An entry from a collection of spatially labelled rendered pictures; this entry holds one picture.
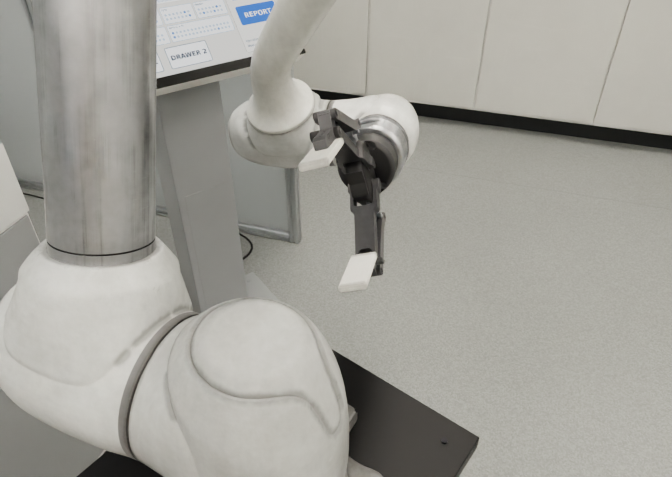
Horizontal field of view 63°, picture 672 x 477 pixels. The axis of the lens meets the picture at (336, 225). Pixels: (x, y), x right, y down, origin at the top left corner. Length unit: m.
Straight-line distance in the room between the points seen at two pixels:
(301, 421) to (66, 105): 0.33
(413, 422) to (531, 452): 1.00
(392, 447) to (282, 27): 0.52
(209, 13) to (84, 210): 0.84
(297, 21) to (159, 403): 0.43
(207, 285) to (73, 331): 1.13
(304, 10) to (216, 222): 0.99
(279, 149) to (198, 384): 0.44
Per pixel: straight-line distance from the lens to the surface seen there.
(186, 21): 1.29
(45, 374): 0.60
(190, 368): 0.47
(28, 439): 1.40
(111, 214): 0.54
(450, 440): 0.74
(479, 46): 3.08
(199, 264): 1.60
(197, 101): 1.38
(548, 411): 1.82
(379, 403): 0.76
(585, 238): 2.51
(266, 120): 0.80
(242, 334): 0.48
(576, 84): 3.14
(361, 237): 0.64
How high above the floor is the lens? 1.40
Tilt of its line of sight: 36 degrees down
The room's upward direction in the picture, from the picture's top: straight up
